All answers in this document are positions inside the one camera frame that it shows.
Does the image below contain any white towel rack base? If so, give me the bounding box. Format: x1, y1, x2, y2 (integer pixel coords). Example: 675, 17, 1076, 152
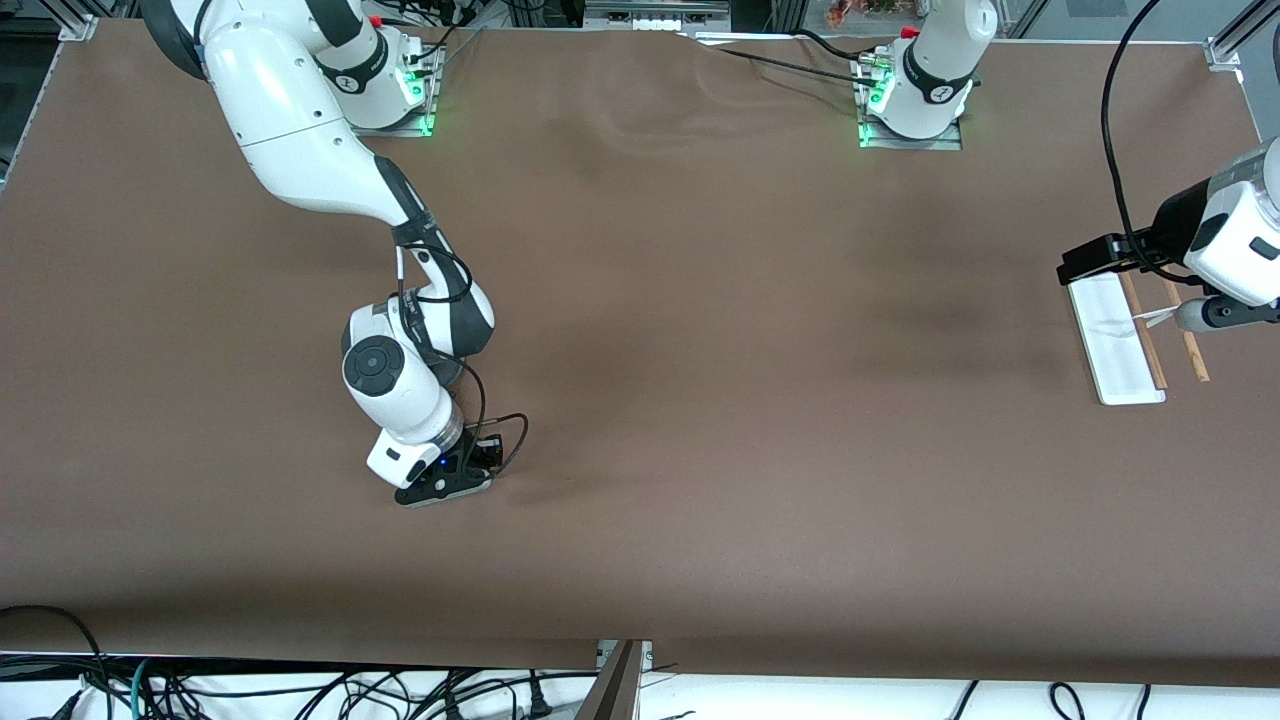
1068, 273, 1167, 406

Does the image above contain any brown table cover sheet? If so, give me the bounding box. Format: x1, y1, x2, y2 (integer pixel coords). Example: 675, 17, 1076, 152
0, 15, 1280, 691

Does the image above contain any orange red decoration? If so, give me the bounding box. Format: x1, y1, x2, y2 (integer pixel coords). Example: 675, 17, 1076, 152
825, 0, 926, 26

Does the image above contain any white power strip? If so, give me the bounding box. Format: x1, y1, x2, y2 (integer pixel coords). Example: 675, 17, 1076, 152
585, 0, 731, 31

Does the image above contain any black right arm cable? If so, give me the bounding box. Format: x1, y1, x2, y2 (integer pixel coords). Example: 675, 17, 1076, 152
395, 245, 529, 477

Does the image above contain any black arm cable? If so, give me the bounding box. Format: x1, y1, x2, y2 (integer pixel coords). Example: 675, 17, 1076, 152
1100, 0, 1216, 291
395, 245, 529, 477

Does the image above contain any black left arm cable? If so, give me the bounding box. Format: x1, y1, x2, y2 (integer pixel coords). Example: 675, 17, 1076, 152
1100, 0, 1216, 291

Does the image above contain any aluminium frame corner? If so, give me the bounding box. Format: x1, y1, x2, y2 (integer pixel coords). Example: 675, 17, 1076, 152
55, 0, 101, 43
1205, 0, 1280, 71

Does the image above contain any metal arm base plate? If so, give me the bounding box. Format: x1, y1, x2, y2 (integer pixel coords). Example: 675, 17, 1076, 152
350, 50, 437, 138
858, 55, 963, 151

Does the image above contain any tangled black cable bundle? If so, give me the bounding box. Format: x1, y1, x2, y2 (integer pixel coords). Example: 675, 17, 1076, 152
60, 665, 601, 720

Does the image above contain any grey metal post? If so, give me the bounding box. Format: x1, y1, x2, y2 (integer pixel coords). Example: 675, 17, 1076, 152
575, 640, 653, 720

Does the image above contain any short black base cable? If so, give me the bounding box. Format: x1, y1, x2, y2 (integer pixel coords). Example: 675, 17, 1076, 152
795, 28, 881, 66

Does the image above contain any long black base cable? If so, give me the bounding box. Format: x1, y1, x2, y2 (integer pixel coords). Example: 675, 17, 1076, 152
690, 35, 881, 91

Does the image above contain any black base cable cluster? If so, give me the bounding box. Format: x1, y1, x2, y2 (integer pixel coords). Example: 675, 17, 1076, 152
400, 0, 486, 73

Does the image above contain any thick black looped cable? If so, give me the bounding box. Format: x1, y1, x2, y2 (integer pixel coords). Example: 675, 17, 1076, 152
0, 604, 108, 720

